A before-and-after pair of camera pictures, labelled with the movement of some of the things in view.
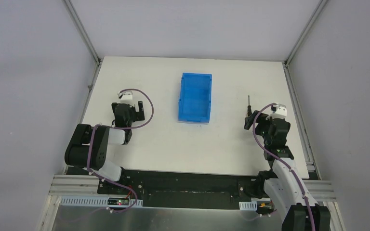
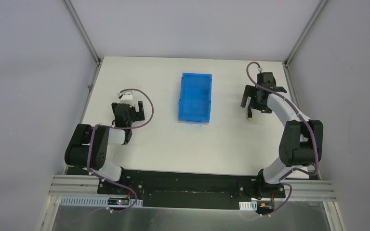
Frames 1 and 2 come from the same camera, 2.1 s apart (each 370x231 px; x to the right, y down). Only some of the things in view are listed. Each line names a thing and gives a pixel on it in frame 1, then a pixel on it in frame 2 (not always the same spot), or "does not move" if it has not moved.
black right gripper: [261, 120] to [255, 96]
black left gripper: [127, 106] does not move
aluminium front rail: [87, 185] does not move
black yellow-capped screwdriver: [249, 109] does not move
